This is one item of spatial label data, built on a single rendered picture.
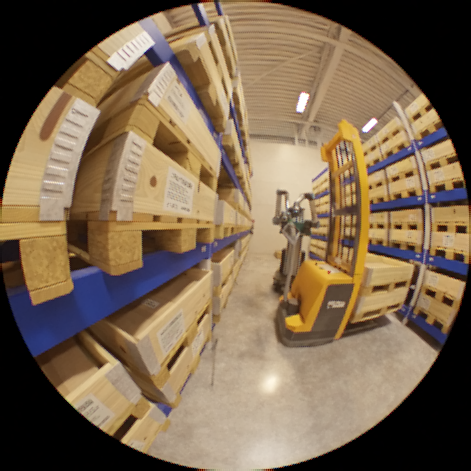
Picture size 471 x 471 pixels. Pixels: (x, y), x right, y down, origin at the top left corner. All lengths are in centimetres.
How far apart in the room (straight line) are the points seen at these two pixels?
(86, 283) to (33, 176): 26
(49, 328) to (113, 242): 27
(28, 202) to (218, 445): 136
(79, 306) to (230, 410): 120
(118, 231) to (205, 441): 130
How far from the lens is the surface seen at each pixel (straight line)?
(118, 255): 36
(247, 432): 133
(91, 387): 46
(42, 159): 30
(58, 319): 42
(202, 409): 136
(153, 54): 75
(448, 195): 285
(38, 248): 29
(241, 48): 703
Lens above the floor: 131
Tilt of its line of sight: 4 degrees down
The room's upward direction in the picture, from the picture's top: 4 degrees clockwise
